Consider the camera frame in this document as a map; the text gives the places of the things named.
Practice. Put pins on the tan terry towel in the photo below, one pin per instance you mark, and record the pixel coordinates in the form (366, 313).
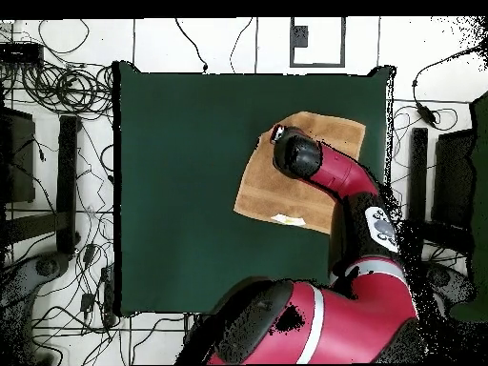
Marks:
(274, 190)

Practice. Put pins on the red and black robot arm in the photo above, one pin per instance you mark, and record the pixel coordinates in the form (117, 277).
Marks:
(343, 305)

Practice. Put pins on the black flat panel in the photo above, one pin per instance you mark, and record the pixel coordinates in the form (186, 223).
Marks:
(453, 179)

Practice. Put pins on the small dark grey square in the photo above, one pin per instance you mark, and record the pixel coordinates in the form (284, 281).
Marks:
(300, 36)

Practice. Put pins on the dark green table cloth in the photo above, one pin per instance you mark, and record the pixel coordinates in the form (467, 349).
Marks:
(171, 152)

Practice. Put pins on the black upright bar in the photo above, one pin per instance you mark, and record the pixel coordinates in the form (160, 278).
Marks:
(68, 183)
(418, 171)

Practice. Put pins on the black horizontal beam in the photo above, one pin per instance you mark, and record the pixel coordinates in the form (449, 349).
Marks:
(34, 227)
(446, 234)

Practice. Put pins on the dark green cloth cover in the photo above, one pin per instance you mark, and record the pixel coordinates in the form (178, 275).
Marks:
(481, 190)

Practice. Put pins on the black power adapter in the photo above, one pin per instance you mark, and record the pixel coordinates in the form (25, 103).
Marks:
(87, 302)
(89, 253)

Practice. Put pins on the dark grey stand base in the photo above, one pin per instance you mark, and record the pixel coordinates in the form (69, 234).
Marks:
(45, 267)
(444, 282)

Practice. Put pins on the black power strip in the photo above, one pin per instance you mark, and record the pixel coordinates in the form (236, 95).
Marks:
(109, 305)

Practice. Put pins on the black square cabinet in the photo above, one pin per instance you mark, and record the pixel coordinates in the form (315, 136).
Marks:
(19, 160)

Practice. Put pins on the grey square frame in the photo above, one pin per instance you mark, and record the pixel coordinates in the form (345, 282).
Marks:
(316, 65)

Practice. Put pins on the black switch box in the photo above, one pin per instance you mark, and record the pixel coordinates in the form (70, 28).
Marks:
(21, 53)

